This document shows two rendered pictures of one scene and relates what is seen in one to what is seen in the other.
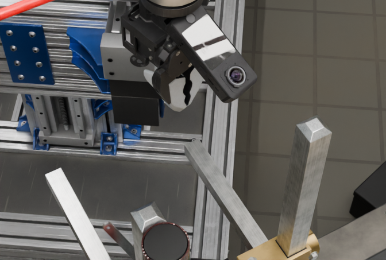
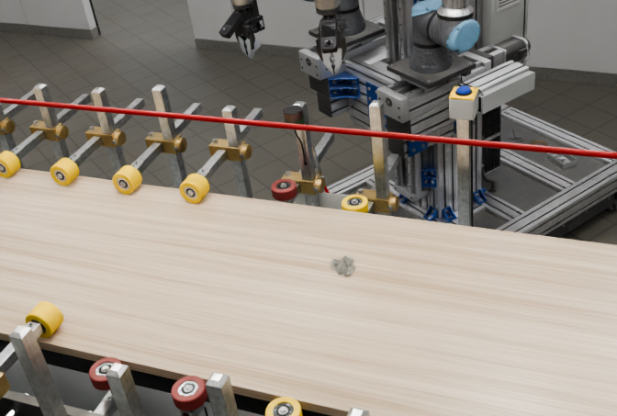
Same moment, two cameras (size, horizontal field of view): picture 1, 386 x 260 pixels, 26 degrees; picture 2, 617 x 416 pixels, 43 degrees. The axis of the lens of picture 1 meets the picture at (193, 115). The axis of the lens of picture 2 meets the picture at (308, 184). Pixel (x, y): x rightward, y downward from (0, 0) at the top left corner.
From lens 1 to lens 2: 1.87 m
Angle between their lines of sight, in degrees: 43
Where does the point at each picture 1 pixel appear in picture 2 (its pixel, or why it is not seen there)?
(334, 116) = not seen: hidden behind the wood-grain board
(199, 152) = (392, 158)
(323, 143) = (375, 111)
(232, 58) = (331, 37)
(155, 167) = not seen: hidden behind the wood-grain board
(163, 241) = (292, 109)
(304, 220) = (379, 170)
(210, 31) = (331, 27)
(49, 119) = (399, 174)
